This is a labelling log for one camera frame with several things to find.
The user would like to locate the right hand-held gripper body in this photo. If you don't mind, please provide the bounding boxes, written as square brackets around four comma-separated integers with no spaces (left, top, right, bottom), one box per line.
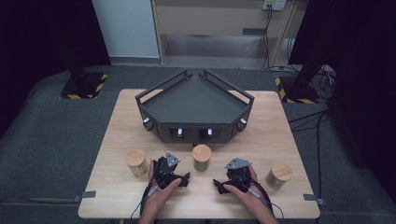
[224,157,252,192]

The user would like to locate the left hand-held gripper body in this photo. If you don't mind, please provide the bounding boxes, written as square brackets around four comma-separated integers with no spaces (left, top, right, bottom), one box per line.
[153,151,181,189]

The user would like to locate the glass jar dark green contents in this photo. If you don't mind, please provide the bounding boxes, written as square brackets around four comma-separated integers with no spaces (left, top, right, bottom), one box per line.
[191,144,213,173]

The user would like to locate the glass jar pale beans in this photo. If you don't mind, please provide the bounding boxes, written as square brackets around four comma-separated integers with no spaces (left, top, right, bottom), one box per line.
[124,148,149,178]

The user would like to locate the glass jar brown contents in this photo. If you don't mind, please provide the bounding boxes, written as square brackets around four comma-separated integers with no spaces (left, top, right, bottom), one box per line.
[264,162,293,190]

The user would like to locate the black corner shelf rack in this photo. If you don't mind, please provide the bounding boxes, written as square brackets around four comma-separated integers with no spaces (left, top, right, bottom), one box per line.
[134,68,256,147]

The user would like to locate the person's right hand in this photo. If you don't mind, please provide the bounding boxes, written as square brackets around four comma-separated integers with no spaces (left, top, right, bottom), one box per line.
[223,166,275,220]

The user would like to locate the person's left hand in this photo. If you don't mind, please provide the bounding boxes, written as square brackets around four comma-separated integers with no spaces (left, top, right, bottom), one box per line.
[141,160,183,218]

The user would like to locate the grey tape strip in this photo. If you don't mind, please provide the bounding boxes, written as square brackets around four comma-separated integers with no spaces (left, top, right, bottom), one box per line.
[73,189,97,203]
[303,193,326,206]

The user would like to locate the black stand hazard-striped base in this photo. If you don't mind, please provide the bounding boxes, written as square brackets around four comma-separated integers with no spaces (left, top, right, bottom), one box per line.
[60,46,108,100]
[275,52,330,105]

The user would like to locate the white panel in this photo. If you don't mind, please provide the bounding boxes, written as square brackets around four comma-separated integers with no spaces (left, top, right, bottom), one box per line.
[92,0,161,60]

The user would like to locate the wooden cabinet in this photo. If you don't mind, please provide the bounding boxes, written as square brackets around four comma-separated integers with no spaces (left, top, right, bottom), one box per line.
[151,0,310,69]

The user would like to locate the black curtain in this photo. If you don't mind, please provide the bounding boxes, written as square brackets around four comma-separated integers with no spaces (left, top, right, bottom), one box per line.
[0,0,112,139]
[289,0,396,195]

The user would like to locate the white power strip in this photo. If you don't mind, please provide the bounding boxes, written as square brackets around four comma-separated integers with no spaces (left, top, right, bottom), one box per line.
[262,0,287,11]

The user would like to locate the right hand-held gripper cable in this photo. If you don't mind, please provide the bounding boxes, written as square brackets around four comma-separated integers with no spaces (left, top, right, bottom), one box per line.
[246,177,285,219]

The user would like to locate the hand-held gripper cable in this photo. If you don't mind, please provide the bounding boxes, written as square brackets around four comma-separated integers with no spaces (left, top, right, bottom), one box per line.
[130,176,161,220]
[246,177,285,219]

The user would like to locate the left hand-held gripper cable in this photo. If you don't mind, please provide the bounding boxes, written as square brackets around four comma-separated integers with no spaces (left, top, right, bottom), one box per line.
[130,176,161,220]

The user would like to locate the black floor cable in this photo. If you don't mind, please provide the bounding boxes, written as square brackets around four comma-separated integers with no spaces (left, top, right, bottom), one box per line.
[288,110,329,200]

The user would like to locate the tangled floor cables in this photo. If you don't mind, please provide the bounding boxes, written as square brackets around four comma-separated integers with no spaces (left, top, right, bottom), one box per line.
[311,64,338,101]

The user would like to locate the black power cables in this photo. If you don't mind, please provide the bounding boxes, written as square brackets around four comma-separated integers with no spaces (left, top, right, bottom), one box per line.
[262,8,292,72]

